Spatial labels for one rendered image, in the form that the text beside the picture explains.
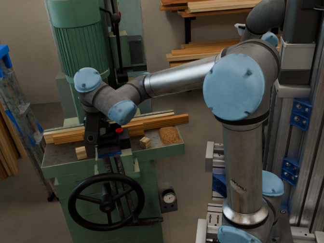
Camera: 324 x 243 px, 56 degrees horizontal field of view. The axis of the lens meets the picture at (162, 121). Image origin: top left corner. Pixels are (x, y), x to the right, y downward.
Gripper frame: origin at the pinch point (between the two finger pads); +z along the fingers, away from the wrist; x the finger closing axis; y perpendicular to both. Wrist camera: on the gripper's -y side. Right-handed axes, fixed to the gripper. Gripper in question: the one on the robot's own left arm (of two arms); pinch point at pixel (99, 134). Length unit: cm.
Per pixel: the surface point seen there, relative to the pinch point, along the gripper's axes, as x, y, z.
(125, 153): -10.1, -4.5, 4.8
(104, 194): -3.8, -19.1, 12.8
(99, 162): -1.0, -9.1, 5.0
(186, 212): -49, -5, 111
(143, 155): -17.0, -0.7, 16.4
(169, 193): -30.3, -12.9, 27.9
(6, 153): 97, 35, 136
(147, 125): -17.2, 15.8, 20.4
